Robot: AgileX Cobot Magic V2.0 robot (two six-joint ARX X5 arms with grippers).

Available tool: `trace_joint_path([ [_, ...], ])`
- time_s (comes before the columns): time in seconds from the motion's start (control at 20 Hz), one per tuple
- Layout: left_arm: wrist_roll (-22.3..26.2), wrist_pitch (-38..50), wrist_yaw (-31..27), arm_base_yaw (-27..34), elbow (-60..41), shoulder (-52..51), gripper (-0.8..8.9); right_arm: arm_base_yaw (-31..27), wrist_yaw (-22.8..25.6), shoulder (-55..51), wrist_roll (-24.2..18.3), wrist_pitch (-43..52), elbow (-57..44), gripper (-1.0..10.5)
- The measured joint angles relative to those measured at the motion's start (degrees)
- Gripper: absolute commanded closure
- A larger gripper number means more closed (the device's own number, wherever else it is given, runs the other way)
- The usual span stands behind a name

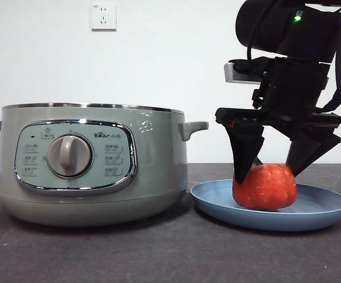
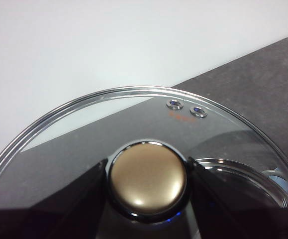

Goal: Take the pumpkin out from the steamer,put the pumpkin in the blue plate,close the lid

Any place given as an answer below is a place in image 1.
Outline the pale green electric steamer pot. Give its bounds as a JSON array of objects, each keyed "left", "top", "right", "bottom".
[{"left": 0, "top": 102, "right": 209, "bottom": 228}]

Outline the thin black camera cable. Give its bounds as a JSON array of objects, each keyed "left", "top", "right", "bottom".
[{"left": 233, "top": 44, "right": 267, "bottom": 73}]

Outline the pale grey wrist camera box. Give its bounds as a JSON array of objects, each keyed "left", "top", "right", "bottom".
[{"left": 223, "top": 61, "right": 266, "bottom": 84}]

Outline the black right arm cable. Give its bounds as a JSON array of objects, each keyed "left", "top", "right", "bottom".
[{"left": 318, "top": 11, "right": 341, "bottom": 113}]

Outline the orange pumpkin with green stem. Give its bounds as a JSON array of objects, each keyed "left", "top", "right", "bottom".
[{"left": 232, "top": 157, "right": 297, "bottom": 210}]

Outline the blue round plate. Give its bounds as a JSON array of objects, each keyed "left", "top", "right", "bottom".
[{"left": 190, "top": 179, "right": 341, "bottom": 232}]

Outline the white wall socket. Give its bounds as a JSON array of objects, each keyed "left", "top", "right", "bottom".
[{"left": 90, "top": 4, "right": 117, "bottom": 32}]

